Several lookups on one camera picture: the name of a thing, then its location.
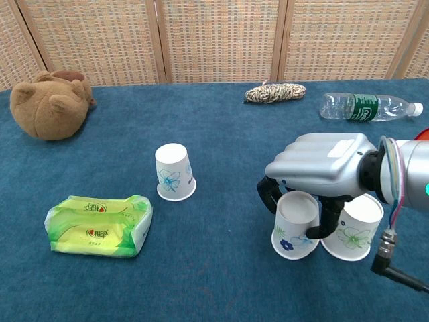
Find white paper cup green flower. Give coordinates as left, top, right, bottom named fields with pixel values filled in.
left=320, top=193, right=385, bottom=262

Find brown plush toy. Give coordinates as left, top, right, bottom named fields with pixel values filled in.
left=9, top=69, right=97, bottom=142

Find woven folding screen panel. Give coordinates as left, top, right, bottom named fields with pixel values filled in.
left=0, top=0, right=46, bottom=92
left=270, top=0, right=429, bottom=82
left=15, top=0, right=168, bottom=87
left=154, top=0, right=288, bottom=84
left=400, top=19, right=429, bottom=80

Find clear plastic bottle green label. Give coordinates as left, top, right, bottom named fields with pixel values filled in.
left=318, top=92, right=424, bottom=123

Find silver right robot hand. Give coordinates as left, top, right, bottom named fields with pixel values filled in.
left=257, top=132, right=377, bottom=239

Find black connector with coloured wires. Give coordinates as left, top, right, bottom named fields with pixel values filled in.
left=369, top=135, right=429, bottom=293

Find green tissue pack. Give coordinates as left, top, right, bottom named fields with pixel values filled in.
left=44, top=194, right=154, bottom=258

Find black and white rope bundle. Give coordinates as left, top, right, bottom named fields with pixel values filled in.
left=243, top=79, right=307, bottom=105

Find white paper cup blue flowers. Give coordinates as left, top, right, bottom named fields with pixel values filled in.
left=271, top=191, right=322, bottom=261
left=154, top=142, right=197, bottom=202

